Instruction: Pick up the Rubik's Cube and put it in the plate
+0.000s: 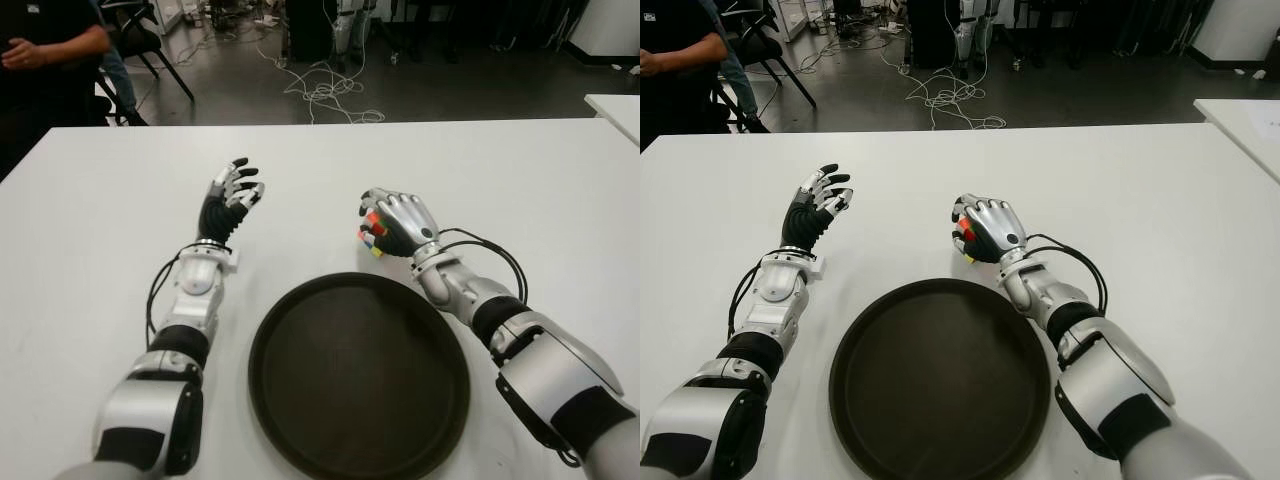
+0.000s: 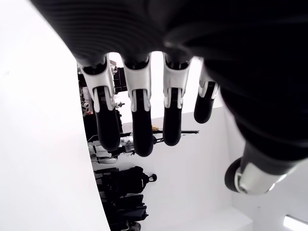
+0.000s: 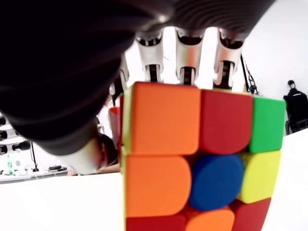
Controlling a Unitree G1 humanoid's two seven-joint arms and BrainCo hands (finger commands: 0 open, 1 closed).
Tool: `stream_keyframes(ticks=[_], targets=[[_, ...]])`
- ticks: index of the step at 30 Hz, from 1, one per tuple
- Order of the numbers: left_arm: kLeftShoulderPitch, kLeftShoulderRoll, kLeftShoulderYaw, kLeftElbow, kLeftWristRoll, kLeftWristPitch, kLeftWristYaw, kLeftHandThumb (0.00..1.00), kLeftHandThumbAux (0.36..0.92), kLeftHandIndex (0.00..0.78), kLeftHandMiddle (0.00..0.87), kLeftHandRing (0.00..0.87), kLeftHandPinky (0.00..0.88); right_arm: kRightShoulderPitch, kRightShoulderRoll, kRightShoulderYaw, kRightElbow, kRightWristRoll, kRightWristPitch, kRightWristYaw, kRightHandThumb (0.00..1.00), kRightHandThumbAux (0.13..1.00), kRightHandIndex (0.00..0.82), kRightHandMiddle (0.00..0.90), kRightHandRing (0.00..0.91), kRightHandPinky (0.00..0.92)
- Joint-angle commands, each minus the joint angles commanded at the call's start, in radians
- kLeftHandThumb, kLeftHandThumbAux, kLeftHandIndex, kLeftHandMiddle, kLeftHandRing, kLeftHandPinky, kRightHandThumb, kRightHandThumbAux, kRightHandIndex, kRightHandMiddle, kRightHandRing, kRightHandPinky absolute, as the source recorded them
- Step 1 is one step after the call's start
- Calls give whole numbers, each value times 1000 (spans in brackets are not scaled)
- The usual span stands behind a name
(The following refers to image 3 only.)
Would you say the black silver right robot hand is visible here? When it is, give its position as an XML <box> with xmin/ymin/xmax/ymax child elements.
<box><xmin>0</xmin><ymin>0</ymin><xmax>275</xmax><ymax>175</ymax></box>

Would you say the multicoloured Rubik's cube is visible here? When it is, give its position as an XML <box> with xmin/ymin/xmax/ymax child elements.
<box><xmin>108</xmin><ymin>81</ymin><xmax>287</xmax><ymax>231</ymax></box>

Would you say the black tripod stand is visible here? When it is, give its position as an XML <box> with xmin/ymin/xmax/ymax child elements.
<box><xmin>28</xmin><ymin>141</ymin><xmax>40</xmax><ymax>173</ymax></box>

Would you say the seated person in black shirt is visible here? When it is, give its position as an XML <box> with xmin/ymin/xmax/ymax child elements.
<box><xmin>96</xmin><ymin>133</ymin><xmax>121</xmax><ymax>174</ymax></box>

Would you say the green bottle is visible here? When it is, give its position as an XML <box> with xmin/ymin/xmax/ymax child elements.
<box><xmin>6</xmin><ymin>155</ymin><xmax>14</xmax><ymax>176</ymax></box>

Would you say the standing figure in black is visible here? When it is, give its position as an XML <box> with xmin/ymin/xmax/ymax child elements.
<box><xmin>282</xmin><ymin>79</ymin><xmax>308</xmax><ymax>135</ymax></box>

